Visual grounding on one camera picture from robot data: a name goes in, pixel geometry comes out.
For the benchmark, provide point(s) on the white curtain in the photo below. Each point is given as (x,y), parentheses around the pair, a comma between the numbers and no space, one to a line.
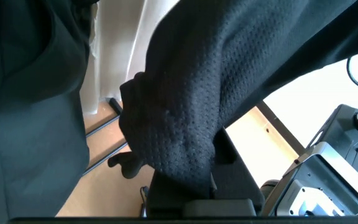
(117,46)

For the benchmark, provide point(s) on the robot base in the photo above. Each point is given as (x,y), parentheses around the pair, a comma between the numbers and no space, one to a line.
(322,180)

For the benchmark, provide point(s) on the black garment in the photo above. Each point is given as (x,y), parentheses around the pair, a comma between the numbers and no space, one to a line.
(197,77)

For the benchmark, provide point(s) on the black clothes rack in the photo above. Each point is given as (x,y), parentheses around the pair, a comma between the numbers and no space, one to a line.
(104,124)

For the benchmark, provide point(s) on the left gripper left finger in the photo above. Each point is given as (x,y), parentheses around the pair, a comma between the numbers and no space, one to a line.
(166,202)

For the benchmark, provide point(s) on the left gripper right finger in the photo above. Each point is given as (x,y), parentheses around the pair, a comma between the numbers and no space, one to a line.
(238,183)

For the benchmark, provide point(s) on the black shorts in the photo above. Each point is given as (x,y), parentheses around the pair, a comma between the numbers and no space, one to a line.
(26,109)

